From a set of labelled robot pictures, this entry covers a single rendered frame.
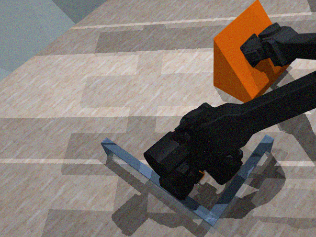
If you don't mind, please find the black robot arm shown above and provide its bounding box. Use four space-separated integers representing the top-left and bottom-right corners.
144 22 316 185

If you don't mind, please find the clear l-shaped low wall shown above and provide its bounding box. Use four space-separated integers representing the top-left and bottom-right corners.
103 143 272 235

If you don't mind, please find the blue-grey l-shaped low wall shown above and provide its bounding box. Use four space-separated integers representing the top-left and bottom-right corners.
101 134 274 227

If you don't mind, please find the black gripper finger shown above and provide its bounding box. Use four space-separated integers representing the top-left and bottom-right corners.
176 167 204 184

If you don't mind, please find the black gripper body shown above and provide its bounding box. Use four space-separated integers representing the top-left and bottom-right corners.
159 157 199 201

